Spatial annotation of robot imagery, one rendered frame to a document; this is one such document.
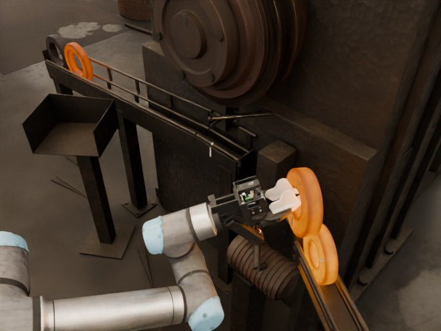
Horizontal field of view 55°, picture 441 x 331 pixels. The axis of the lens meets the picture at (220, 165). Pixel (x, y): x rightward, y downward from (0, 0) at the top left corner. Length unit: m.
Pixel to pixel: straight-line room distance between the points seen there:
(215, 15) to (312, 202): 0.48
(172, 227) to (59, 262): 1.23
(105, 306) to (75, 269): 1.18
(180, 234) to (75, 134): 0.92
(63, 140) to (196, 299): 0.99
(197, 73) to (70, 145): 0.68
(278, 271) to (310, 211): 0.44
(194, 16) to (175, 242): 0.55
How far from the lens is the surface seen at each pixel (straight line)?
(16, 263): 0.91
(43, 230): 2.23
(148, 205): 2.19
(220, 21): 1.04
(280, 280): 1.29
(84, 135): 1.70
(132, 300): 0.87
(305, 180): 0.90
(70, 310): 0.85
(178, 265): 0.97
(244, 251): 1.33
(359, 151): 1.19
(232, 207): 0.89
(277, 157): 1.23
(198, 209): 0.90
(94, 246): 2.07
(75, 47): 2.03
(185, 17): 1.12
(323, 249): 1.06
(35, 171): 2.57
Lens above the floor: 1.58
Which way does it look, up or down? 41 degrees down
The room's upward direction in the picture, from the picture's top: 1 degrees clockwise
